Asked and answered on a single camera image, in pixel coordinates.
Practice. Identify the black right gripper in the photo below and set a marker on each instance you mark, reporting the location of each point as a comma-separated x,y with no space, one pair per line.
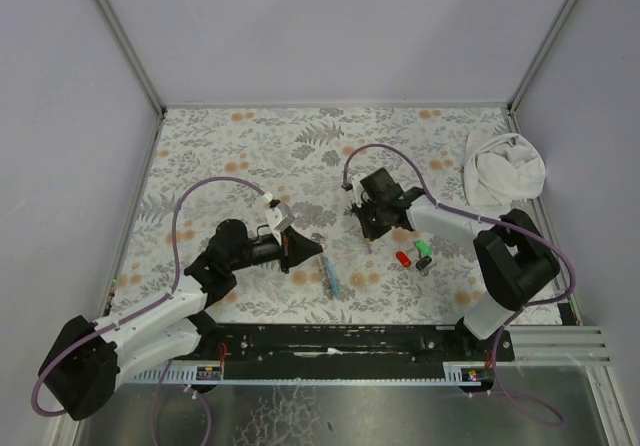
375,218

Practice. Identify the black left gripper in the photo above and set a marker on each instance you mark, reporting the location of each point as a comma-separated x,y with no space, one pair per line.
286,251

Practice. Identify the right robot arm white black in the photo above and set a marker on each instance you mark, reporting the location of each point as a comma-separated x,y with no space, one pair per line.
515,262

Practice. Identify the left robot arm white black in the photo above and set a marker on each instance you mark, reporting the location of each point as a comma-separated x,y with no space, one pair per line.
90,360

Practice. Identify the key with red tag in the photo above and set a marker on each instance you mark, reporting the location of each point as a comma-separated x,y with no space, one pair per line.
403,259

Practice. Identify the floral patterned table mat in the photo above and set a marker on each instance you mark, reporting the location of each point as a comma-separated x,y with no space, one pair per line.
210,165

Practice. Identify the crumpled white cloth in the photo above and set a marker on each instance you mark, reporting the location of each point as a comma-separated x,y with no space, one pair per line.
500,169

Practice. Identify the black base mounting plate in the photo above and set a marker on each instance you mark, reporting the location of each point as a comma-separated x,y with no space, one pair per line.
442,343

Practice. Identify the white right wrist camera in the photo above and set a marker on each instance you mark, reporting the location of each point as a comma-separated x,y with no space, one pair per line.
354,184

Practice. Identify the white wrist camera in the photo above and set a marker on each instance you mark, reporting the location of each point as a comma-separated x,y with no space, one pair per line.
279,215
354,184

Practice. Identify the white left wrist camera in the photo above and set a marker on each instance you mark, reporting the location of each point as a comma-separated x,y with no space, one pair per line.
279,215

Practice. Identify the white slotted cable duct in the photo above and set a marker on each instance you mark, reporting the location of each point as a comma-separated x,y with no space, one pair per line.
313,373

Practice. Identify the aluminium frame right post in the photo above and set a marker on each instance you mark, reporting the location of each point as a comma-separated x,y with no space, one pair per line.
550,37

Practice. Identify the aluminium frame post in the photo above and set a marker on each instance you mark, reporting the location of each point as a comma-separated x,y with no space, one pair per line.
550,37
130,55

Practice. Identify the aluminium frame left post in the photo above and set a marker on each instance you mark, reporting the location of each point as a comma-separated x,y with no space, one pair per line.
130,55

